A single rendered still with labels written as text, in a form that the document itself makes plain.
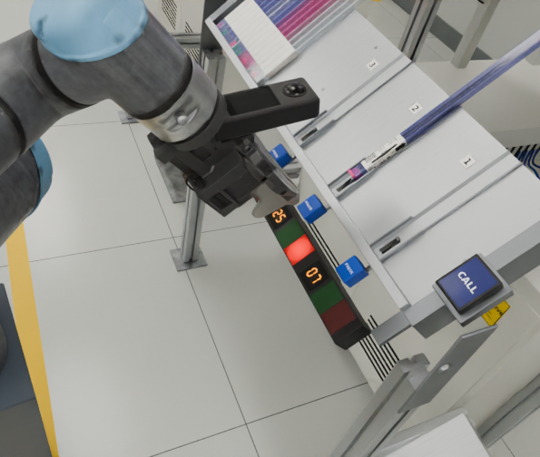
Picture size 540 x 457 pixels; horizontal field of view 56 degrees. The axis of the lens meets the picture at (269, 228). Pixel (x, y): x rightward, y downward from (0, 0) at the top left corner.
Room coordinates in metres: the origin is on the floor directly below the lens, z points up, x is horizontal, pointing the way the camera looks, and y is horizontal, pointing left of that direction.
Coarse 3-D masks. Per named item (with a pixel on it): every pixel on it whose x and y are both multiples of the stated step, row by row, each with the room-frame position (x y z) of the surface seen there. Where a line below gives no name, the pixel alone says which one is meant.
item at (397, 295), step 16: (224, 48) 0.82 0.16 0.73; (240, 64) 0.77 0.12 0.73; (288, 144) 0.60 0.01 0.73; (304, 160) 0.57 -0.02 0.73; (320, 176) 0.55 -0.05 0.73; (320, 192) 0.52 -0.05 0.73; (336, 208) 0.49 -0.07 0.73; (352, 224) 0.47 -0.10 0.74; (368, 256) 0.42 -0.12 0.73; (384, 272) 0.40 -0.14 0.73; (400, 304) 0.37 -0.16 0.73
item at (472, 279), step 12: (468, 264) 0.38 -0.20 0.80; (480, 264) 0.38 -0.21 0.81; (456, 276) 0.37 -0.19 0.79; (468, 276) 0.37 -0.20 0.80; (480, 276) 0.36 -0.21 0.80; (492, 276) 0.36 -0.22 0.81; (444, 288) 0.36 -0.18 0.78; (456, 288) 0.36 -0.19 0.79; (468, 288) 0.35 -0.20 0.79; (480, 288) 0.35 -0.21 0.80; (456, 300) 0.35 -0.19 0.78; (468, 300) 0.34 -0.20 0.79
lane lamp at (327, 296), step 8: (320, 288) 0.42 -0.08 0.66; (328, 288) 0.42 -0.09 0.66; (336, 288) 0.42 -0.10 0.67; (312, 296) 0.41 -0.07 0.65; (320, 296) 0.41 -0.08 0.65; (328, 296) 0.41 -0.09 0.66; (336, 296) 0.41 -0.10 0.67; (320, 304) 0.40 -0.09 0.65; (328, 304) 0.40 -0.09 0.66; (320, 312) 0.39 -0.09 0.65
